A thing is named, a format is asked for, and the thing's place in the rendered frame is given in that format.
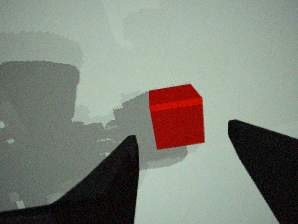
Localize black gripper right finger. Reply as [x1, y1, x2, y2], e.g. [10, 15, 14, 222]
[228, 119, 298, 224]

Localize red cube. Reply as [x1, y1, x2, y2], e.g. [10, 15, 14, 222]
[149, 84, 205, 150]

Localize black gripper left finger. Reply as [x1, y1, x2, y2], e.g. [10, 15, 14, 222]
[0, 135, 139, 224]

